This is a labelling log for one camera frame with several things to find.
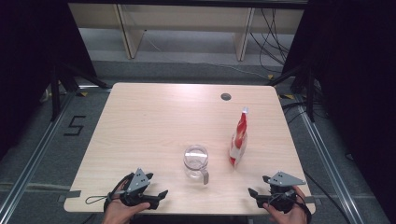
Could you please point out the metal floor rail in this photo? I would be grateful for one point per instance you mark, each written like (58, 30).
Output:
(327, 161)
(34, 158)

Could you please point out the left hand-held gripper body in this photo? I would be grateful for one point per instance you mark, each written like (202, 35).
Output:
(137, 182)

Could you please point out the black curtain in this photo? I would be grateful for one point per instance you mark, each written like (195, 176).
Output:
(31, 62)
(358, 77)

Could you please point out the beige wooden shelf unit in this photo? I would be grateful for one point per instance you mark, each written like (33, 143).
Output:
(186, 18)

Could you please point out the black metal stand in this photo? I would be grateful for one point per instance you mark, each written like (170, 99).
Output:
(309, 93)
(56, 93)

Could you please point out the red and white plastic bag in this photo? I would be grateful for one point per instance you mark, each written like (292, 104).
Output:
(239, 141)

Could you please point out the grey table grommet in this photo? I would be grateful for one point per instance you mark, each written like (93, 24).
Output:
(225, 96)

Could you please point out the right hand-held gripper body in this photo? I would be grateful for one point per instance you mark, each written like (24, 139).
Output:
(281, 186)

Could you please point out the person's right hand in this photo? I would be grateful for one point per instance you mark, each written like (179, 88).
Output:
(291, 214)

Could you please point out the grey tape strip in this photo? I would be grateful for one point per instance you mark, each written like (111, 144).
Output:
(311, 199)
(70, 195)

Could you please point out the person's left hand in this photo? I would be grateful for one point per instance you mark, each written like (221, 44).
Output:
(120, 213)

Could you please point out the yellow and black tape piece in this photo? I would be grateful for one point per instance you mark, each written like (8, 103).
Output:
(287, 96)
(83, 93)
(270, 76)

